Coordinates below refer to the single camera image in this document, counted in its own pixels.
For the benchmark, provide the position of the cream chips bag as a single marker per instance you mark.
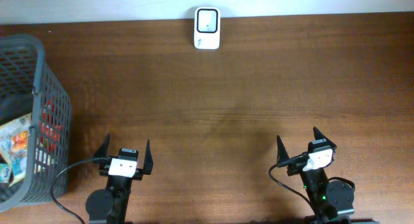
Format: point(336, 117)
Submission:
point(12, 128)

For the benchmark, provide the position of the orange tissue pack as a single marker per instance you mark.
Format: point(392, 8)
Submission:
point(19, 145)

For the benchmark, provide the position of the white barcode scanner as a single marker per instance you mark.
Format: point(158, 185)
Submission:
point(207, 28)

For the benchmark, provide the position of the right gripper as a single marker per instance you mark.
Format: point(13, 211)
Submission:
point(282, 153)

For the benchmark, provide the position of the red snack packet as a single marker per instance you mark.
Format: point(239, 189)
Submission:
point(50, 125)

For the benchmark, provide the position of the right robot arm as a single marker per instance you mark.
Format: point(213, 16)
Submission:
point(331, 199)

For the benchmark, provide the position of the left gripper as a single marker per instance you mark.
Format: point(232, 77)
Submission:
point(147, 164)

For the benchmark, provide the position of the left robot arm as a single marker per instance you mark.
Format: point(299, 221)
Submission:
point(109, 205)

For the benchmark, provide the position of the grey plastic mesh basket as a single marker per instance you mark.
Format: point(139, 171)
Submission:
point(26, 79)

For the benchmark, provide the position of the green tissue pack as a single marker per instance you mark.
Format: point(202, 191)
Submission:
point(5, 173)

